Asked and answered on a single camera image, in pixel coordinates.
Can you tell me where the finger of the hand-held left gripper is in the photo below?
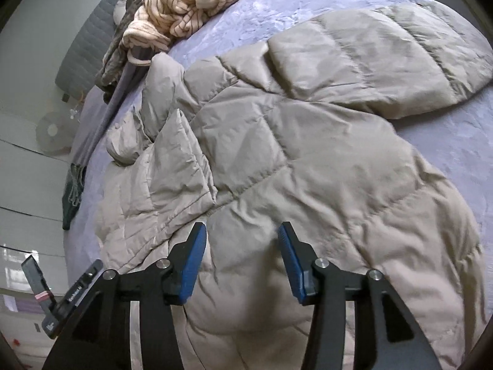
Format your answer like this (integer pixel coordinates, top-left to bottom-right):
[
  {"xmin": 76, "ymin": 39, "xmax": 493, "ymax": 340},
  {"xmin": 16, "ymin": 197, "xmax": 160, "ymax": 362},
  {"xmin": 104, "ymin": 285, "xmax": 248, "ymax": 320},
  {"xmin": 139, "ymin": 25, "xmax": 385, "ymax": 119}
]
[
  {"xmin": 57, "ymin": 259, "xmax": 104, "ymax": 317},
  {"xmin": 21, "ymin": 254, "xmax": 54, "ymax": 306}
]

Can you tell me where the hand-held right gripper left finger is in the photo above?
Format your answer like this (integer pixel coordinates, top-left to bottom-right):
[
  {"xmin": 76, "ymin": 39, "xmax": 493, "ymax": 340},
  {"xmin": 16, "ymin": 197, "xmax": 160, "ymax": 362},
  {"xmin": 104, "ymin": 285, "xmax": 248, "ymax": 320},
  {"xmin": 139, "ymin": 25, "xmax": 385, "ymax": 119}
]
[{"xmin": 42, "ymin": 221, "xmax": 209, "ymax": 370}]

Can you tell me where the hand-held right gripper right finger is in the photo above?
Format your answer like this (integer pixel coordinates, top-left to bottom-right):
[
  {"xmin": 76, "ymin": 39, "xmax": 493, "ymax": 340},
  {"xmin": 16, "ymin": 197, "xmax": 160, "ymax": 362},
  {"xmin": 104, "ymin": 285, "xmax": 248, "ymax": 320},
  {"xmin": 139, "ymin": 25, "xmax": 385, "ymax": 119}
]
[{"xmin": 277, "ymin": 221, "xmax": 443, "ymax": 370}]

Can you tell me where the beige puffer jacket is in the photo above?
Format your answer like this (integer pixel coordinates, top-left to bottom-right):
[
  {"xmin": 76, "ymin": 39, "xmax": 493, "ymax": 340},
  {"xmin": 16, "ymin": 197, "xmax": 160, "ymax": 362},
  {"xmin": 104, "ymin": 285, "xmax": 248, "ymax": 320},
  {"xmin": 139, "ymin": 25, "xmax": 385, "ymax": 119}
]
[{"xmin": 94, "ymin": 2, "xmax": 493, "ymax": 370}]

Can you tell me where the dark green cloth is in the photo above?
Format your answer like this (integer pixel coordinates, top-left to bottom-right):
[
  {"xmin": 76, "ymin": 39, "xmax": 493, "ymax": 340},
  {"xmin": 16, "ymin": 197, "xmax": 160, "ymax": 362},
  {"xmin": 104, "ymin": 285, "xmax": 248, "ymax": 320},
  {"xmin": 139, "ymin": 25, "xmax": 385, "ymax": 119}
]
[{"xmin": 62, "ymin": 162, "xmax": 84, "ymax": 232}]

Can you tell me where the white round fan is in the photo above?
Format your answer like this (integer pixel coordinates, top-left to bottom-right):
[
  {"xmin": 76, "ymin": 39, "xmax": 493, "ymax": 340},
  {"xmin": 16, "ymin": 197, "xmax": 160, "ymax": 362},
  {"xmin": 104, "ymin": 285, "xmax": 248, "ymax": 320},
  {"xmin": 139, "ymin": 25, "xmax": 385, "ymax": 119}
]
[{"xmin": 35, "ymin": 111, "xmax": 76, "ymax": 155}]

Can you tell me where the brown-grey garment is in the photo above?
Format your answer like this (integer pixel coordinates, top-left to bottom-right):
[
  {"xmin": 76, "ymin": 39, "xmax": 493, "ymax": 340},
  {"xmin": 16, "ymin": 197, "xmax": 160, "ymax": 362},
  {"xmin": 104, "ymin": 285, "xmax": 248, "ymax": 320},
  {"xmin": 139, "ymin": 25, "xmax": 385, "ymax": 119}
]
[{"xmin": 94, "ymin": 0, "xmax": 155, "ymax": 95}]

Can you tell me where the grey quilted headboard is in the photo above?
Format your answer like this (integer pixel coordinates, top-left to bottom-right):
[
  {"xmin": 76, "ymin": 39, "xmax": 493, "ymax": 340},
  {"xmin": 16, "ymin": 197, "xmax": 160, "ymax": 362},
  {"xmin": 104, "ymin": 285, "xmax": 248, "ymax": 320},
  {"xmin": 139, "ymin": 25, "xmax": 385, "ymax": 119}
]
[{"xmin": 54, "ymin": 0, "xmax": 149, "ymax": 99}]

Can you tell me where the lavender fluffy bed blanket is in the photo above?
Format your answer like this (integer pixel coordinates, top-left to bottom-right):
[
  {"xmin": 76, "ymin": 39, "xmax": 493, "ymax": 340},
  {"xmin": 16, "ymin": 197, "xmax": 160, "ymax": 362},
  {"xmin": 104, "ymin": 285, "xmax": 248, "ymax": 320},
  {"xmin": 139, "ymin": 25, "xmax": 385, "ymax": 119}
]
[{"xmin": 63, "ymin": 0, "xmax": 493, "ymax": 370}]

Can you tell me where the cream striped garment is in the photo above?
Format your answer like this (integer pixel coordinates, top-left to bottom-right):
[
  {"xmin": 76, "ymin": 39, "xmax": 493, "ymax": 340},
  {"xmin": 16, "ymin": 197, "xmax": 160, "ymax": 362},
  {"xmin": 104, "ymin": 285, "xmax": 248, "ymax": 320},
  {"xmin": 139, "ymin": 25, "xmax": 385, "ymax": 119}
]
[{"xmin": 122, "ymin": 0, "xmax": 252, "ymax": 66}]

